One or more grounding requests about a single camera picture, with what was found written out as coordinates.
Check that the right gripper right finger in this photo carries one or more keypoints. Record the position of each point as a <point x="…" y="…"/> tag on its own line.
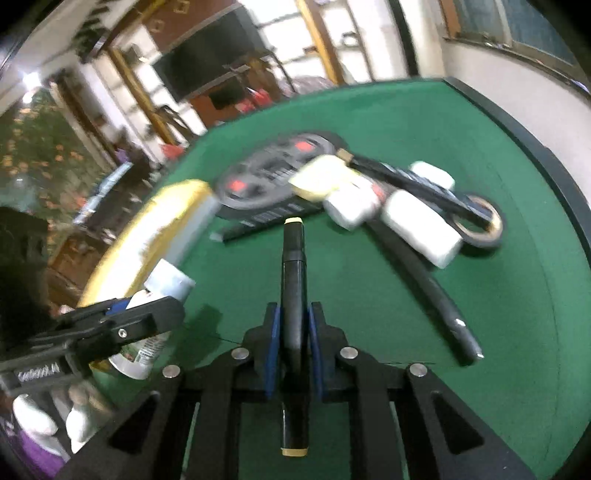
<point x="405" y="423"/>

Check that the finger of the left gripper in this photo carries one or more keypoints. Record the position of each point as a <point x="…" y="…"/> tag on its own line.
<point x="95" y="311"/>
<point x="99" y="331"/>

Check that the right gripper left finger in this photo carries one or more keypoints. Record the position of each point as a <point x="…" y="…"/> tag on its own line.
<point x="184" y="424"/>

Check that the black marker grey cap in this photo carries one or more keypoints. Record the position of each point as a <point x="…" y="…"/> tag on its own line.
<point x="433" y="298"/>

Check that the black tape roll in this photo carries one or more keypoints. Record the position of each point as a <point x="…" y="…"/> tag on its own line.
<point x="482" y="229"/>

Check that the plain white bottle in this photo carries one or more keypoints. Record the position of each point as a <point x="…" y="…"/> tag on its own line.
<point x="422" y="228"/>

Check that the black marker yellow caps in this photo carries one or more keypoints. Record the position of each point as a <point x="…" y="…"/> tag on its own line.
<point x="446" y="200"/>

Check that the white bottle with label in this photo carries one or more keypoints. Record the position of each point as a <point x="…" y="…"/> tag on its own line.
<point x="151" y="314"/>

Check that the purple sleeve forearm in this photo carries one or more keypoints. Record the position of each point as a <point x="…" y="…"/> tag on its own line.
<point x="23" y="458"/>

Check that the white gloved left hand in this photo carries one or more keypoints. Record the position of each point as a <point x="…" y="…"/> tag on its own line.
<point x="62" y="420"/>

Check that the white tray yellow tape edge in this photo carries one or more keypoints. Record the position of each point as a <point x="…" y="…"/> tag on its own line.
<point x="166" y="227"/>

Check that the round grey table control panel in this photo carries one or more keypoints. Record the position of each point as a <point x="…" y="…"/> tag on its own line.
<point x="259" y="182"/>

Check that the red plastic bag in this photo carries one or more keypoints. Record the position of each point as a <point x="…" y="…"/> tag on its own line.
<point x="253" y="100"/>

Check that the small white bottle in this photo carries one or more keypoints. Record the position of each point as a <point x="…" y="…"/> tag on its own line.
<point x="353" y="204"/>

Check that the black television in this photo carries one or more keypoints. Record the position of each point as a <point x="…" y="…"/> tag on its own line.
<point x="202" y="56"/>

